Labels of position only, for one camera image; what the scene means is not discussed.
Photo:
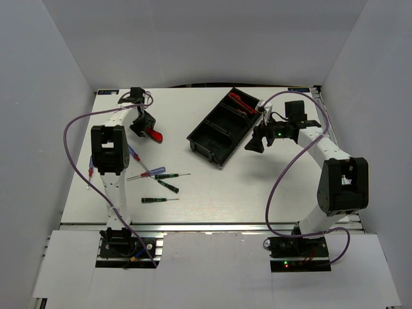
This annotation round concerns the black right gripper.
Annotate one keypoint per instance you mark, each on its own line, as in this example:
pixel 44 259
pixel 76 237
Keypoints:
pixel 259 132

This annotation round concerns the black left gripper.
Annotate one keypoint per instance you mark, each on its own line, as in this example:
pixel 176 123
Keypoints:
pixel 149 121

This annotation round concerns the blue red screwdriver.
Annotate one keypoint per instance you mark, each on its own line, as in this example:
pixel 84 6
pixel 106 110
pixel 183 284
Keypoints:
pixel 149 173
pixel 137 158
pixel 90 172

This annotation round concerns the green black precision screwdriver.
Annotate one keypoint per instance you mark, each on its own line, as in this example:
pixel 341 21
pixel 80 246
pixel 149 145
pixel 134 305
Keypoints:
pixel 168 186
pixel 157 200
pixel 170 175

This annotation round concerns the red black utility knife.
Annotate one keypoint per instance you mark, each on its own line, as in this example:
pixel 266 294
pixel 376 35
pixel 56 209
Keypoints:
pixel 237 99

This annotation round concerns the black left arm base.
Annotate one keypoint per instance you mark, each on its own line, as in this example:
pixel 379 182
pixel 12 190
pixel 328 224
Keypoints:
pixel 122 249

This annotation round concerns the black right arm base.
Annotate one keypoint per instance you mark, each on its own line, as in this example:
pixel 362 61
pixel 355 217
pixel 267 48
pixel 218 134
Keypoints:
pixel 297 254

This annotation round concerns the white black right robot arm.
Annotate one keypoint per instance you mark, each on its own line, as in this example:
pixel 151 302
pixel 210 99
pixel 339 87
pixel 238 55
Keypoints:
pixel 307 139

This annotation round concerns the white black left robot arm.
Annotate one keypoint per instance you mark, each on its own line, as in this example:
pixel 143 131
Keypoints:
pixel 110 151

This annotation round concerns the blue table label right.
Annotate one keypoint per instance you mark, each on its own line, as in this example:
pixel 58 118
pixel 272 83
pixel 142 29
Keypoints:
pixel 299 90

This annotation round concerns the blue table label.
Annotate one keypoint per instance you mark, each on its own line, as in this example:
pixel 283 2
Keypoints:
pixel 108 92
pixel 299 90

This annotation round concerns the blue table label left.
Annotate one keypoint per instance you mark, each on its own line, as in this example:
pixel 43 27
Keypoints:
pixel 108 92

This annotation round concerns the black three-compartment bin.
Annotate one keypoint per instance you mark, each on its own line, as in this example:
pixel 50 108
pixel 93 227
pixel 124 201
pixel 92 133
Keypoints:
pixel 218 135

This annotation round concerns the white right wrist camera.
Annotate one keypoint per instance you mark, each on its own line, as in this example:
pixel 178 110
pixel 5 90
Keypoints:
pixel 265 109

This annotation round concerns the aluminium table edge rail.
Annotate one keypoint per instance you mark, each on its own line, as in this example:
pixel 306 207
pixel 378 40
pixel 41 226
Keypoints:
pixel 343 186

